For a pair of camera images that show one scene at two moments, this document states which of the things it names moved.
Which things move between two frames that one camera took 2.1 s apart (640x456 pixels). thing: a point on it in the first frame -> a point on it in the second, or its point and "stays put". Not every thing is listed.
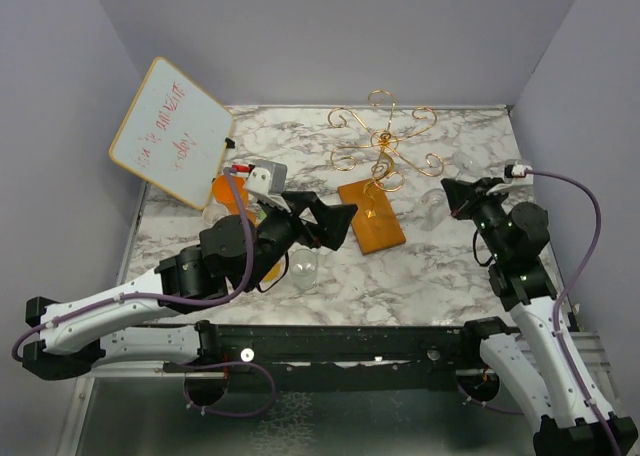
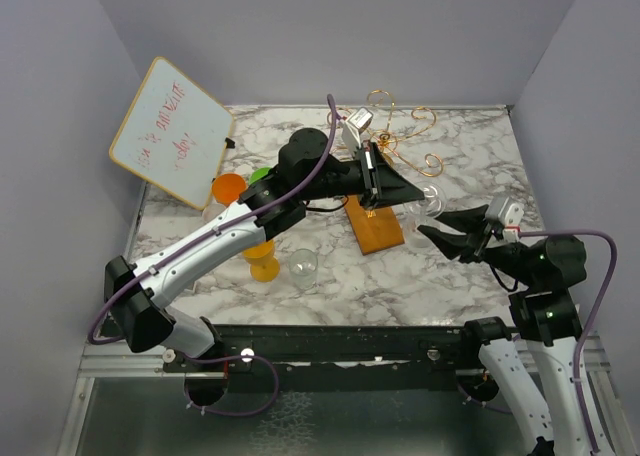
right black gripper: x=466 y=195 -> x=472 y=222
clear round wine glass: x=468 y=162 -> x=421 y=211
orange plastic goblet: x=223 y=194 stays put
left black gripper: x=332 y=221 -> x=393 y=188
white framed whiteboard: x=173 y=134 stays put
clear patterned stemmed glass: x=303 y=268 stays put
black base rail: x=328 y=357 stays put
